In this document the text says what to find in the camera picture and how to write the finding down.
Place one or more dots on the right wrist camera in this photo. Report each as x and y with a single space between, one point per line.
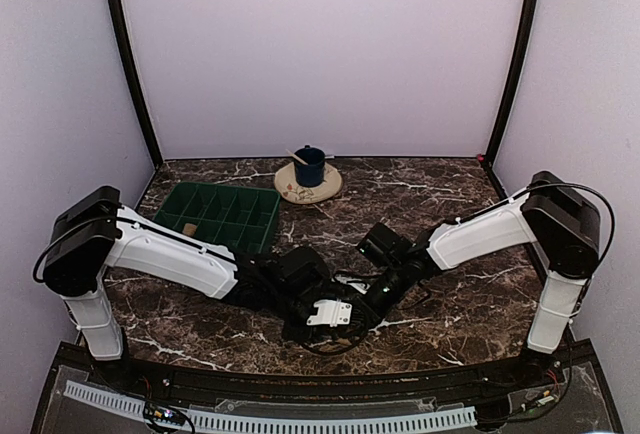
359 285

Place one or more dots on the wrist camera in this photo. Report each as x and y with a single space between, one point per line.
330 313
359 285

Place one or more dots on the white slotted cable duct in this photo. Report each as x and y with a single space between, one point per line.
253 417

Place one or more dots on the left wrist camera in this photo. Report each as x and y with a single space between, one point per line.
330 313

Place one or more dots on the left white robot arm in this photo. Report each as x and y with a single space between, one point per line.
99 233

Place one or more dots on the black front rail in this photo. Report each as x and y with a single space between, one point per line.
484 381

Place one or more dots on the right black frame post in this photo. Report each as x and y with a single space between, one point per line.
521 43

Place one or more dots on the green divided plastic tray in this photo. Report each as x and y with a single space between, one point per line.
241 218

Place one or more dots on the left black frame post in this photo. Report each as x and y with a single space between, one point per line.
128 64

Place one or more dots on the wooden stick in mug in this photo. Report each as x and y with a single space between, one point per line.
296 157

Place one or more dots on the dark blue mug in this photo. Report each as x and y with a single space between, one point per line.
311 175

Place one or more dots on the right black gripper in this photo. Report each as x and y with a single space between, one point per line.
363 307

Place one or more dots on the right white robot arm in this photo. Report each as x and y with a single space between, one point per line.
557 218

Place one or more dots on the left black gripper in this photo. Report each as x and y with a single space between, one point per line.
291 334

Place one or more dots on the plain brown sock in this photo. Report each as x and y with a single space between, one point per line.
189 229

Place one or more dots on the black frame post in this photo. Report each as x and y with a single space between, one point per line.
128 64
521 43

